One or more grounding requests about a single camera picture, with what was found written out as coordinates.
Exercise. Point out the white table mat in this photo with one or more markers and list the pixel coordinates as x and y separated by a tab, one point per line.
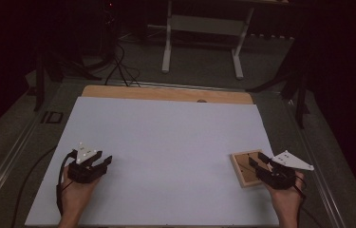
166	152

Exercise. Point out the metal floor rail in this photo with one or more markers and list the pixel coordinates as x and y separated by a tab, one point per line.
314	177
182	86
4	164

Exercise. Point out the black tripod stand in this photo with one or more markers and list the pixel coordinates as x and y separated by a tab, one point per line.
299	95
39	82

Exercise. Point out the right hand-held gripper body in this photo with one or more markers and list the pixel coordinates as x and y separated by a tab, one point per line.
278	179

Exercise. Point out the wooden picture frame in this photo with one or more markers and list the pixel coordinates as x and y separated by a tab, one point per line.
243	171

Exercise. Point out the white metal desk frame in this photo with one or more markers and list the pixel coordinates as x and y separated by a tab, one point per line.
166	47

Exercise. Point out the person's left hand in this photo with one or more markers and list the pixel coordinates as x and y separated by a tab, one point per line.
76	196

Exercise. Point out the dark equipment stand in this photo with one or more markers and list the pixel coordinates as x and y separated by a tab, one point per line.
109	28

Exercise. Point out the black rectangular floor plate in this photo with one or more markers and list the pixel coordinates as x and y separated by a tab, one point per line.
52	117

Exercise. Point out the person's right hand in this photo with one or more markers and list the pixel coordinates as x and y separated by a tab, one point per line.
288	201

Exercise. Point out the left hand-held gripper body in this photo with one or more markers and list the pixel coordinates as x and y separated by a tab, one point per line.
82	174

